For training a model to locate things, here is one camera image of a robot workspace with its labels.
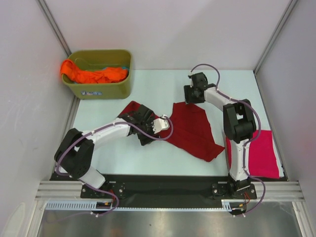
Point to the corner aluminium post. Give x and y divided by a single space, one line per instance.
54 26
277 31

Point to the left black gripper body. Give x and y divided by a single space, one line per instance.
146 126

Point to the dark red t shirt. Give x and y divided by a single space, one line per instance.
192 132

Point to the orange t shirt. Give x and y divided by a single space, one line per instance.
77 75

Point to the folded magenta t shirt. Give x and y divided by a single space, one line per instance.
262 157

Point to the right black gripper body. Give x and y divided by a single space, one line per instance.
191 96

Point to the white slotted cable duct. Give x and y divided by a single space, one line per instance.
79 205

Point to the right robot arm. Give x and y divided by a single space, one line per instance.
238 123

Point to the teal cloth in bin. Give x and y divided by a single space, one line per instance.
116 69

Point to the left corner aluminium post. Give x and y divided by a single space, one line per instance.
54 26

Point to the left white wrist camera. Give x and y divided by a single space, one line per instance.
160 124

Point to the right corner aluminium post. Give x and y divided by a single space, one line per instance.
277 31

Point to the olive green plastic bin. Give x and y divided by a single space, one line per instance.
93 60

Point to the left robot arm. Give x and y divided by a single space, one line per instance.
75 152

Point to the aluminium rail frame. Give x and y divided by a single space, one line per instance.
59 190

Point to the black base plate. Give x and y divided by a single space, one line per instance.
161 191

